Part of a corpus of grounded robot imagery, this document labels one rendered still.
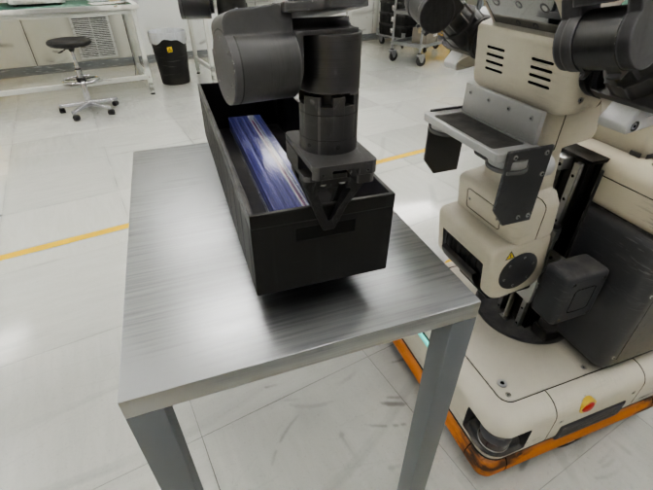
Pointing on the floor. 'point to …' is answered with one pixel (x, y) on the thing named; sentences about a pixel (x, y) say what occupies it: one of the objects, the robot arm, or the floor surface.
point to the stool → (80, 77)
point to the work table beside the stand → (262, 315)
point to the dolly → (393, 21)
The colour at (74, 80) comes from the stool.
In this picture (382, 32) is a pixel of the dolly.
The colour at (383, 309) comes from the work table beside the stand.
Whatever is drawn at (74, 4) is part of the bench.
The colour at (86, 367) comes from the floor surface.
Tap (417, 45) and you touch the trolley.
